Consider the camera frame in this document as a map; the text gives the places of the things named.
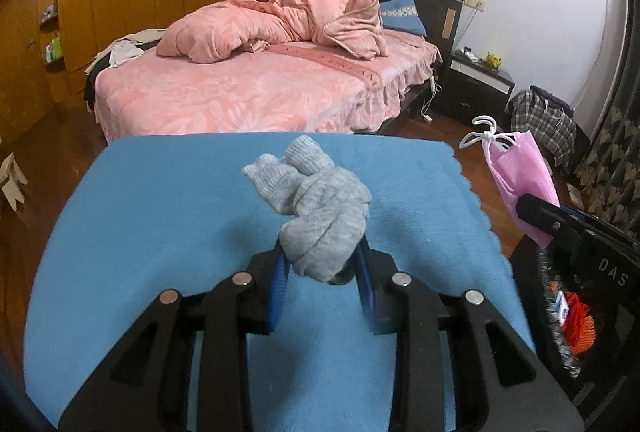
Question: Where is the grey knotted sock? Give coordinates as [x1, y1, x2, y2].
[242, 135, 372, 285]

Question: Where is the blue pillow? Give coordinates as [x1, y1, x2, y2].
[381, 0, 427, 37]

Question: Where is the pink crumpled duvet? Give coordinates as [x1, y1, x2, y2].
[156, 0, 387, 63]

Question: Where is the black bedside table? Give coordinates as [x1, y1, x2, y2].
[433, 52, 515, 126]

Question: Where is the black lined trash bin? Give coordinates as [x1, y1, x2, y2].
[510, 231, 639, 431]

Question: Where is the white charger cable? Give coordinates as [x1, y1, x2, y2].
[418, 75, 444, 124]

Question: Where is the clothes pile on bed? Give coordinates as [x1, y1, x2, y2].
[85, 28, 166, 75]

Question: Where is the blue table cloth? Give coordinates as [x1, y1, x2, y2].
[22, 131, 539, 432]

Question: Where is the telephone on nightstand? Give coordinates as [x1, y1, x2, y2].
[457, 47, 480, 63]

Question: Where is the orange net bag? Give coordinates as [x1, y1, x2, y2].
[562, 292, 596, 356]

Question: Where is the yellow toy on nightstand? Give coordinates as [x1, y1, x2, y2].
[483, 54, 502, 70]

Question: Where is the grey patterned curtain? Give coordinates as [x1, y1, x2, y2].
[577, 0, 639, 238]

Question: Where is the plaid cloth covered chair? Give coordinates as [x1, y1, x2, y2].
[508, 86, 577, 172]

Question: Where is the bed with pink sheet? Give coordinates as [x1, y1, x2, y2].
[93, 26, 440, 141]

